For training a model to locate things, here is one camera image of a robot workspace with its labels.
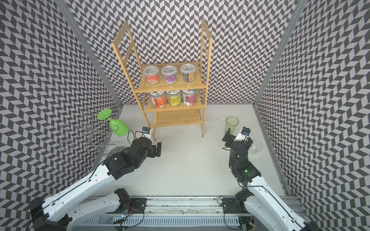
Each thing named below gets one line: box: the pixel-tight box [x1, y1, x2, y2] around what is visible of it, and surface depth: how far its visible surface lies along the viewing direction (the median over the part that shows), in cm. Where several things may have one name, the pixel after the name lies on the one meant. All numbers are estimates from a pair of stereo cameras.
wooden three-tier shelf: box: [111, 18, 213, 142], surface depth 72 cm
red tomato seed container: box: [143, 65, 160, 86], surface depth 66 cm
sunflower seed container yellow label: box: [169, 95, 181, 107], surface depth 75 cm
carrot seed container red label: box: [153, 94, 167, 109], surface depth 75 cm
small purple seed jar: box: [161, 65, 177, 85], surface depth 66 cm
